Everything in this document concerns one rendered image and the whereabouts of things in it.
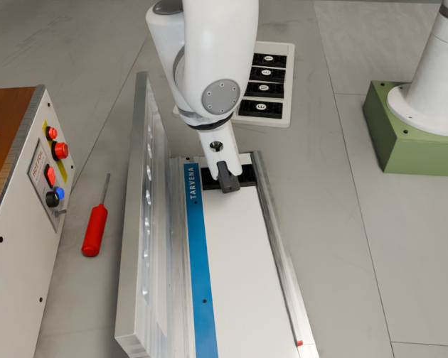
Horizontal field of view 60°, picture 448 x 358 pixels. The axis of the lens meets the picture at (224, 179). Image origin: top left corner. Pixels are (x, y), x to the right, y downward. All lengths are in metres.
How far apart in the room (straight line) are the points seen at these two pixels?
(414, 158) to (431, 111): 0.09
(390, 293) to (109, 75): 0.85
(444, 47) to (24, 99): 0.70
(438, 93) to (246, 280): 0.49
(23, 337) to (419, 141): 0.70
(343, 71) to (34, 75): 0.83
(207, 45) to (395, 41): 0.99
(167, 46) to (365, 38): 0.93
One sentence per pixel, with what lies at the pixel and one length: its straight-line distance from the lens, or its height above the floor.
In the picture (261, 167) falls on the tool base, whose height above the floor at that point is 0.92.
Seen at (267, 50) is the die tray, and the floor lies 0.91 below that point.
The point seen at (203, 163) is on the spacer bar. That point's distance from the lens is 0.75.
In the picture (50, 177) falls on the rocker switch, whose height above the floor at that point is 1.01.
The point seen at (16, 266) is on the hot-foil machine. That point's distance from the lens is 0.56.
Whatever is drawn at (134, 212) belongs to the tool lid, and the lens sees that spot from 0.43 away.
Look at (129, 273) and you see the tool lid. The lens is 0.39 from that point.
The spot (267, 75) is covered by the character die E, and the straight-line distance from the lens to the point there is 1.04.
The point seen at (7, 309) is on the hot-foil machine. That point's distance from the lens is 0.54.
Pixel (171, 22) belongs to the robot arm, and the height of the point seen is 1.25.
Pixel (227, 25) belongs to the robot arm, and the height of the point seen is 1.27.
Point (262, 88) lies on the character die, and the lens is 0.98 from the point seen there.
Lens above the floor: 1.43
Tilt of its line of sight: 45 degrees down
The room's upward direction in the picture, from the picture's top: straight up
